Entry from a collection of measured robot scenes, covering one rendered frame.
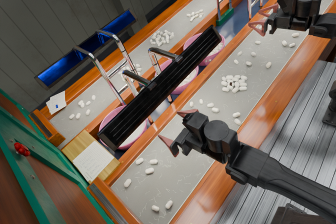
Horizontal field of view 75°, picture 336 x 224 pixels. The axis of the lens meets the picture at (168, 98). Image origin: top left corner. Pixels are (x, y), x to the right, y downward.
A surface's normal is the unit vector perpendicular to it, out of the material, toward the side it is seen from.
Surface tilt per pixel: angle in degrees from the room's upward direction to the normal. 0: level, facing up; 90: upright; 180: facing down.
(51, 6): 90
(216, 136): 1
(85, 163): 0
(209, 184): 0
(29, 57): 90
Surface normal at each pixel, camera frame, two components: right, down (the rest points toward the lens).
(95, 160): -0.26, -0.65
